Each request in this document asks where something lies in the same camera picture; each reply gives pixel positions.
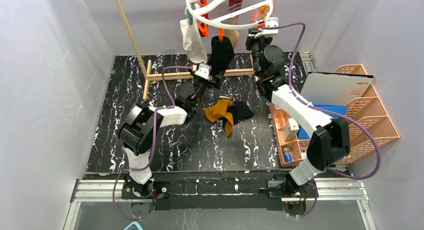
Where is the mustard yellow striped sock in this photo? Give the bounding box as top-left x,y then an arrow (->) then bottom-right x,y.
204,94 -> 234,137

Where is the black sock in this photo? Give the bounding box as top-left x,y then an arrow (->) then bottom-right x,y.
207,36 -> 235,77
227,101 -> 255,125

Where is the white round clip hanger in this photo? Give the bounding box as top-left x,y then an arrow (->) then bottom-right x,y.
185,0 -> 275,30

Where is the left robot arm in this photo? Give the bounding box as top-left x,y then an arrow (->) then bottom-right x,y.
118,73 -> 223,187

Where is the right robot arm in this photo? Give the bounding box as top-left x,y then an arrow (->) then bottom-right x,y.
245,33 -> 351,194

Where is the wooden hanger stand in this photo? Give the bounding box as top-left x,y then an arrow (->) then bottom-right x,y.
110,0 -> 279,102

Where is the orange clothes clip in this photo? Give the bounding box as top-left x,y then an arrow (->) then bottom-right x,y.
218,28 -> 225,41

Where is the white sock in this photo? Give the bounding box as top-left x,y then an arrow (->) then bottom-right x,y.
180,7 -> 208,63

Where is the maroon beige purple striped sock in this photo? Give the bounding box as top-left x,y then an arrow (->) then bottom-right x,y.
226,0 -> 243,48

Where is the white book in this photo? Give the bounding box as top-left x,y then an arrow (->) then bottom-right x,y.
300,72 -> 374,105

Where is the small white box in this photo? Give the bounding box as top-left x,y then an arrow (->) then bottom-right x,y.
282,118 -> 300,142

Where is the blue folder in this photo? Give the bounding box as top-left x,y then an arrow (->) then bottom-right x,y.
296,104 -> 349,141

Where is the peach desk organizer tray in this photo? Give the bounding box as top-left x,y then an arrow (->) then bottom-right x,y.
269,103 -> 310,168

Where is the blue capped bottle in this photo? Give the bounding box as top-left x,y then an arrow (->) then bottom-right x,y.
282,147 -> 293,163

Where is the peach plastic file rack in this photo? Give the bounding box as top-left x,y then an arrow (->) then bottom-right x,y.
293,64 -> 400,148

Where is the light blue object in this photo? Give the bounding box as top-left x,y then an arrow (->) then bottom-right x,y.
124,222 -> 143,230

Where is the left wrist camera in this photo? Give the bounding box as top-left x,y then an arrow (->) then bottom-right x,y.
193,63 -> 212,81

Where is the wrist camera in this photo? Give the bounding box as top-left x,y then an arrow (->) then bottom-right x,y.
193,63 -> 212,81
254,17 -> 279,38

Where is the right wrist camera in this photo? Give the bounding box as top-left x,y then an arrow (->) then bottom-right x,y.
254,17 -> 279,38

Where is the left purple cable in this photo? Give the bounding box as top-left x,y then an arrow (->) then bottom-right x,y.
112,65 -> 200,221

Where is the purple cable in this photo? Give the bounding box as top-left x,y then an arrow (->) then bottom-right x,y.
112,65 -> 200,221
261,22 -> 382,219

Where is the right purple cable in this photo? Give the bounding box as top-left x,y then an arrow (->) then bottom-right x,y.
261,22 -> 382,219

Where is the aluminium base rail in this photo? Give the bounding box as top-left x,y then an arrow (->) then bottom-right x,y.
64,178 -> 376,230

